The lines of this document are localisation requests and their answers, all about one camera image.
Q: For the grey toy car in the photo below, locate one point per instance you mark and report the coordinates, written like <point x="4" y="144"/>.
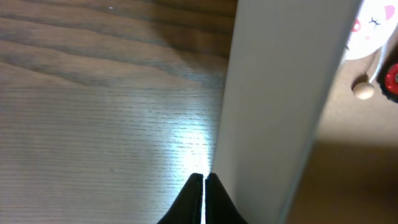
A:
<point x="387" y="77"/>

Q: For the white pellet drum toy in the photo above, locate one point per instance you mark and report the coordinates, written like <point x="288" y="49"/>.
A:
<point x="372" y="28"/>

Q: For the white cardboard box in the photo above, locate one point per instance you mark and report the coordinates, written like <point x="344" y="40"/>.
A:
<point x="284" y="56"/>

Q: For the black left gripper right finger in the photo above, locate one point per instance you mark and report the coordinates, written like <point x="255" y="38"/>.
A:
<point x="219" y="208"/>

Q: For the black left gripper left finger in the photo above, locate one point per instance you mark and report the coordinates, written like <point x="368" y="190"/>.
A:
<point x="186" y="208"/>

